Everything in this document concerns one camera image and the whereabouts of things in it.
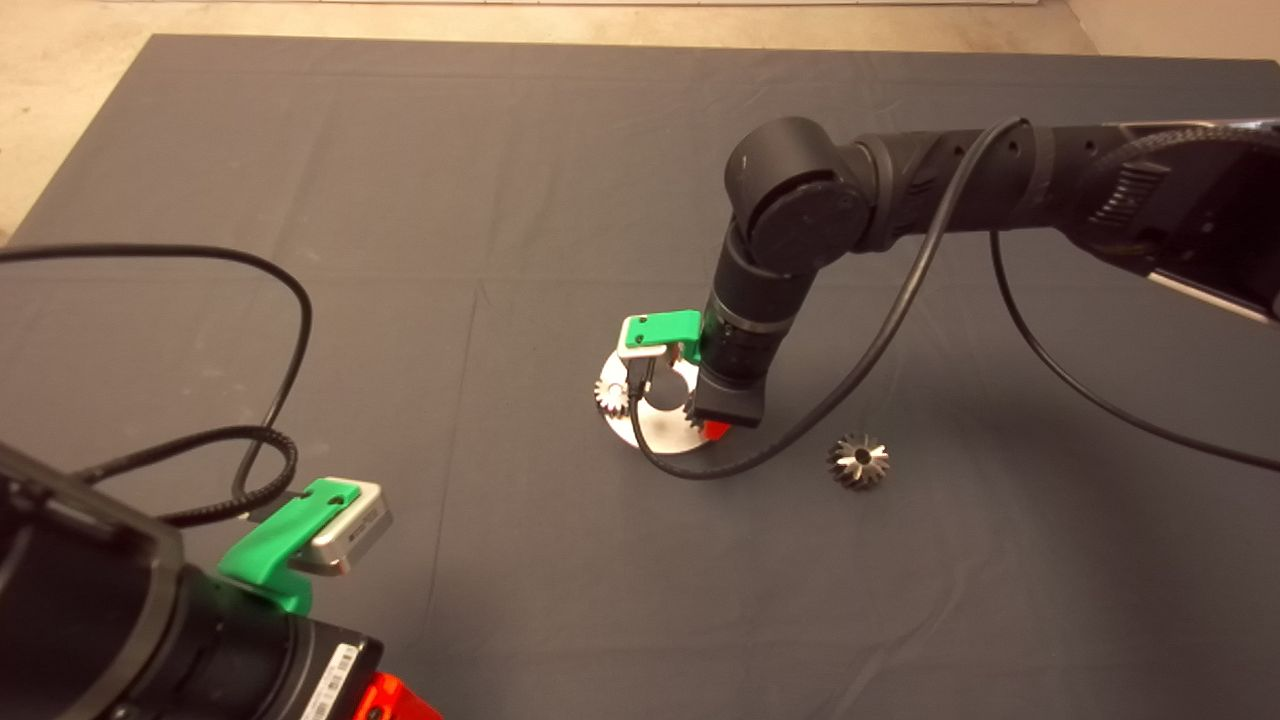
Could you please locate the braided black left arm cable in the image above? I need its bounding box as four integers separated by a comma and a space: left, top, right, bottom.
75, 424, 299, 527

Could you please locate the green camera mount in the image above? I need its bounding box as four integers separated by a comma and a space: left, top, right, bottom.
638, 309, 706, 366
217, 477, 361, 615

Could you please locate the dark grey table cloth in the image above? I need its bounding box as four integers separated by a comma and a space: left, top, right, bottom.
0, 35, 1280, 720

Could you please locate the smooth black left arm cable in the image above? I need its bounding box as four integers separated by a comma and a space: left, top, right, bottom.
0, 242, 311, 521

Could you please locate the braided black arm cable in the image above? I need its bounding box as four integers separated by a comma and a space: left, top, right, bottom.
75, 424, 299, 527
1085, 122, 1280, 216

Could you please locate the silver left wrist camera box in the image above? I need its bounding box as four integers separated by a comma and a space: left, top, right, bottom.
290, 479, 394, 578

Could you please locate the braided black right arm cable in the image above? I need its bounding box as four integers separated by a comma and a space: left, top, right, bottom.
1085, 122, 1280, 216

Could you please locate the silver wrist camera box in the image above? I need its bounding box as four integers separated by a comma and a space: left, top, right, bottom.
617, 316, 691, 363
290, 479, 394, 578

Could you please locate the green left camera mount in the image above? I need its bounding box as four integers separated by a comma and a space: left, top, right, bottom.
217, 477, 361, 615

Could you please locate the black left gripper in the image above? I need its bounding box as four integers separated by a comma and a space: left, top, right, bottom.
278, 618, 444, 720

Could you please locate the large steel bevel gear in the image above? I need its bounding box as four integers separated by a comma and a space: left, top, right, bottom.
826, 433, 892, 492

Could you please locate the green right camera mount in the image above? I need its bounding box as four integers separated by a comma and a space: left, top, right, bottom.
638, 309, 706, 366

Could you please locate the round metal plate with hole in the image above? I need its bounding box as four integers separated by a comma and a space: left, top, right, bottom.
600, 345, 726, 457

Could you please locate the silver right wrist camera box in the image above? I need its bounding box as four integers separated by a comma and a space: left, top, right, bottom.
617, 316, 691, 363

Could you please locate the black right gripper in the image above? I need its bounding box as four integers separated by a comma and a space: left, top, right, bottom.
692, 335, 773, 442

